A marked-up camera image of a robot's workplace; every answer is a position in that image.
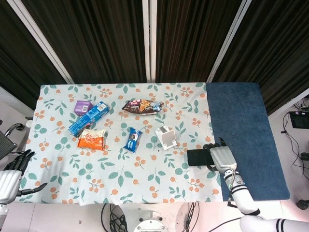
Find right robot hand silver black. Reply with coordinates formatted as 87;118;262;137
203;137;239;174

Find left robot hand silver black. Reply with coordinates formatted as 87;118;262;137
0;149;48;203

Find black smartphone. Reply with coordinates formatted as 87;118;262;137
187;148;214;167

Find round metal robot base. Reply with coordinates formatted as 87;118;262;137
132;210;168;232

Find white phone stand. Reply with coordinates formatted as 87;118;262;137
154;125;179;150

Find black mesh chair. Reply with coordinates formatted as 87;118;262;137
0;119;26;160

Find blue felt mat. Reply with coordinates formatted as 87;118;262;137
205;82;290;202

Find small black monitor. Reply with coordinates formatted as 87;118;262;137
289;111;309;129

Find orange white snack bag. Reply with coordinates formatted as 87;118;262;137
77;129;107;151

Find blue cookie packet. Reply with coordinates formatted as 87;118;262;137
123;127;142;153

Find brown snack bag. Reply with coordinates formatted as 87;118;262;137
122;99;165;116

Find long blue cookie box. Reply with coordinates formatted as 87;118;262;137
68;101;110;138

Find floral tablecloth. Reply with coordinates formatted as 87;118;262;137
14;83;224;206

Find purple small box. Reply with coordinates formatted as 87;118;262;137
73;100;94;116

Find dark curtain panel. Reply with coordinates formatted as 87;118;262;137
20;0;147;84
155;0;242;83
212;0;309;116
0;0;67;109

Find black braided cable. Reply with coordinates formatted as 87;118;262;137
184;202;201;232

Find black floor cables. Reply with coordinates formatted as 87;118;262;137
281;102;309;170

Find black cable bundle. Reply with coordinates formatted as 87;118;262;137
100;203;128;232

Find white frame post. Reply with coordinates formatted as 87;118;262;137
206;0;253;83
6;0;74;85
141;0;157;83

